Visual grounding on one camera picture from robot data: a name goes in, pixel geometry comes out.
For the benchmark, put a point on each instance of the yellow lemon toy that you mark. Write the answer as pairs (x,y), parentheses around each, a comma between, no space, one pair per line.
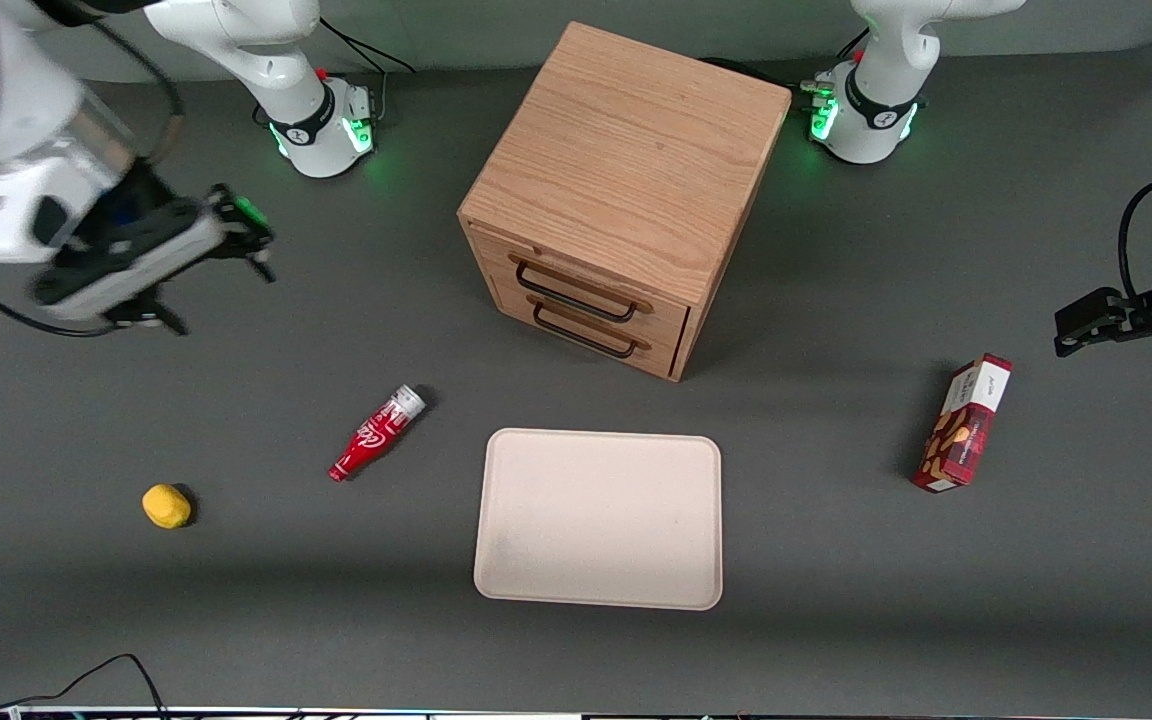
(166,506)

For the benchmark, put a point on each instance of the beige rectangular tray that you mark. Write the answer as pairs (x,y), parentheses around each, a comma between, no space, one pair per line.
(596,520)

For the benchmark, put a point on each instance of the red cookie box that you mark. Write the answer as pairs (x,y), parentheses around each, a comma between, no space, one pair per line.
(966,430)

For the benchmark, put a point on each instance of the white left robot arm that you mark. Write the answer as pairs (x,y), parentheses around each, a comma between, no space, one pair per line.
(876,110)

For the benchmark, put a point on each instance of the wooden drawer cabinet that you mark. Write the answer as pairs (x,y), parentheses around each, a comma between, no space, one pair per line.
(626,150)

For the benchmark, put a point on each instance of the red plastic bottle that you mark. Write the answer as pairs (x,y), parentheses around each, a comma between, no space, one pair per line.
(371,440)

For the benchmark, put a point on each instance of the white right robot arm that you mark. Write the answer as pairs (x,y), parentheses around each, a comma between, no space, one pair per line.
(266,60)

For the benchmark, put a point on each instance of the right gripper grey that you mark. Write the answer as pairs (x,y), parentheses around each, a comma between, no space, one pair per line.
(148,215)

